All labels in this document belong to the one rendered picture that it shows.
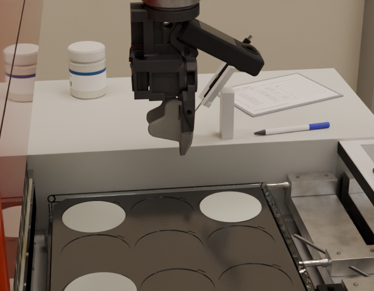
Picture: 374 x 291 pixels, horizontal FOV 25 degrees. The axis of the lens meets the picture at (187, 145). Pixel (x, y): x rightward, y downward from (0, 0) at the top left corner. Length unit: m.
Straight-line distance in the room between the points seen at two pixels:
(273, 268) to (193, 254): 0.12
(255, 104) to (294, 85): 0.13
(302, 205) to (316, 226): 0.07
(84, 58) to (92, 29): 1.42
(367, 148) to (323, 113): 0.14
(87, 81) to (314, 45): 1.89
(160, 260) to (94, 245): 0.11
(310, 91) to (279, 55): 1.67
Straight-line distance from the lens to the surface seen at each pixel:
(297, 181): 1.43
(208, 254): 1.23
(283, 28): 3.29
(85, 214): 1.35
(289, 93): 1.64
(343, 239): 1.33
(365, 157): 1.41
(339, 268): 1.24
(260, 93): 1.63
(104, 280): 1.18
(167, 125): 1.10
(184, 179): 1.44
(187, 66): 1.06
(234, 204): 1.37
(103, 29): 3.02
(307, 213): 1.39
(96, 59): 1.59
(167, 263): 1.22
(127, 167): 1.42
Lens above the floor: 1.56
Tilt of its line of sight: 25 degrees down
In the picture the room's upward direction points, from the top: straight up
